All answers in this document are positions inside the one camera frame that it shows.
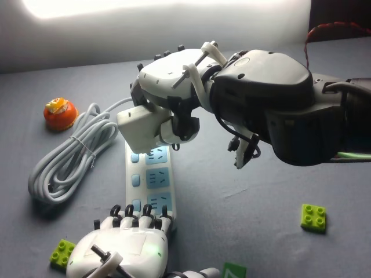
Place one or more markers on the dark brown panel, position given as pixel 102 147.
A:
pixel 339 11

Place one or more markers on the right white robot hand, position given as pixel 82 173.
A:
pixel 168 72

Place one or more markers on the green flat letter tile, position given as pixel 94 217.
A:
pixel 234 270

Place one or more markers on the white power adapter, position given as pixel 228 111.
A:
pixel 139 127

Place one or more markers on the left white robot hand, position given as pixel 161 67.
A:
pixel 130 246

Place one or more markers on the grey table cloth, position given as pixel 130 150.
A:
pixel 232 208

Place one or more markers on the orange toy cake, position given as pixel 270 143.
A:
pixel 59 116

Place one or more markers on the lime green building brick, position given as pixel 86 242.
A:
pixel 313 218
pixel 61 255

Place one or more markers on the white power strip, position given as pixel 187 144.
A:
pixel 136 194

